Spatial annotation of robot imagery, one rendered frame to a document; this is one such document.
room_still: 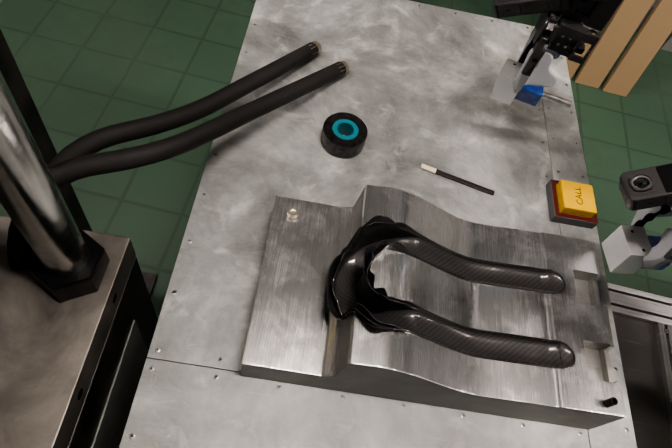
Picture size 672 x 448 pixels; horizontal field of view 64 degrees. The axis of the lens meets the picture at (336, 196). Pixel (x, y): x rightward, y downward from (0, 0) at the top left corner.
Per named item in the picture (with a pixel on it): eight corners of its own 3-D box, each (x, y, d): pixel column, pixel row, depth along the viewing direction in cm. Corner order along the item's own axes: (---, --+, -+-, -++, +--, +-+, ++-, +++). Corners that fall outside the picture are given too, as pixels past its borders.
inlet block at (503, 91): (563, 105, 98) (579, 84, 94) (561, 124, 95) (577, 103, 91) (495, 80, 99) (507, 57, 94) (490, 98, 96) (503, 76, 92)
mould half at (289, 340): (566, 266, 92) (612, 227, 81) (589, 430, 77) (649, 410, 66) (273, 214, 88) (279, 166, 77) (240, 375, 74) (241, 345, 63)
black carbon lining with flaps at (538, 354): (556, 275, 82) (590, 246, 74) (570, 383, 73) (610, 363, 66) (331, 236, 80) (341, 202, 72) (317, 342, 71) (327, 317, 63)
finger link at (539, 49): (529, 81, 86) (557, 30, 80) (520, 77, 86) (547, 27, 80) (530, 67, 90) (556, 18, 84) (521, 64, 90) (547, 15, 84)
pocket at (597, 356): (599, 352, 78) (614, 345, 75) (605, 390, 75) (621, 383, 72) (569, 348, 78) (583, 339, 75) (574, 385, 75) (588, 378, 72)
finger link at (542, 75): (541, 110, 90) (570, 62, 84) (507, 98, 91) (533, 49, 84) (541, 101, 93) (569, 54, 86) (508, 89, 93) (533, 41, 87)
